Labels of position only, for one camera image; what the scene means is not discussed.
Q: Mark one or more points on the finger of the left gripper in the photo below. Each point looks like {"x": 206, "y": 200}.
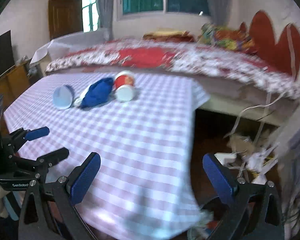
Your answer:
{"x": 42, "y": 162}
{"x": 21, "y": 135}

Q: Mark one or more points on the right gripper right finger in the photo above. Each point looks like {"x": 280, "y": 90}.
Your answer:
{"x": 221, "y": 179}

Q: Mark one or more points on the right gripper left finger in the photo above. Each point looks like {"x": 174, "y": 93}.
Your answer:
{"x": 82, "y": 177}

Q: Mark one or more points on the black trash bin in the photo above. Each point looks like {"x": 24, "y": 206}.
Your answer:
{"x": 218, "y": 221}

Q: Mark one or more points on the white power strip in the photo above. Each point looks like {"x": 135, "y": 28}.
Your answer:
{"x": 226, "y": 158}

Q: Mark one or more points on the white router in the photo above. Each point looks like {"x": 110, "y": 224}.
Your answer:
{"x": 260, "y": 163}

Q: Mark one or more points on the cardboard box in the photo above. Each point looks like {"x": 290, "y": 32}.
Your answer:
{"x": 245, "y": 146}

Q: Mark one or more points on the light blue paper cup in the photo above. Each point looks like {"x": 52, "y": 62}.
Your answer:
{"x": 63, "y": 97}

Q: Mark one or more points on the pink checkered tablecloth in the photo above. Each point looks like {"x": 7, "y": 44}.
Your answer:
{"x": 143, "y": 188}

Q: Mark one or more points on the black television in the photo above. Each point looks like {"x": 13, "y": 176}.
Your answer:
{"x": 6, "y": 52}

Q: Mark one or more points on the blue crumpled cloth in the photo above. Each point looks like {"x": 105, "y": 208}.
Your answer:
{"x": 95, "y": 94}

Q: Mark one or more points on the white sheet covered table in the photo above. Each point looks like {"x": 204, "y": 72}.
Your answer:
{"x": 64, "y": 45}

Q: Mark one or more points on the red paper cup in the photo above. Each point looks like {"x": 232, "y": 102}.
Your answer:
{"x": 124, "y": 85}

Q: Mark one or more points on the wooden door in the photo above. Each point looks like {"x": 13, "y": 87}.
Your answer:
{"x": 63, "y": 17}

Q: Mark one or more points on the red heart headboard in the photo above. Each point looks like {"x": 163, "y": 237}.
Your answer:
{"x": 283, "y": 55}

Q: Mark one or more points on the floral red bedspread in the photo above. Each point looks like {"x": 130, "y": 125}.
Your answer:
{"x": 186, "y": 58}

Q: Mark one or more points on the colourful pillow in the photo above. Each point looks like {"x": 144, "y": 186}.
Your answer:
{"x": 228, "y": 38}

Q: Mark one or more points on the folded yellow red blanket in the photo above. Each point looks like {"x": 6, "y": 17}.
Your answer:
{"x": 169, "y": 36}

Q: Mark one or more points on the grey curtain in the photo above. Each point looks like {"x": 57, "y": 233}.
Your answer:
{"x": 105, "y": 11}

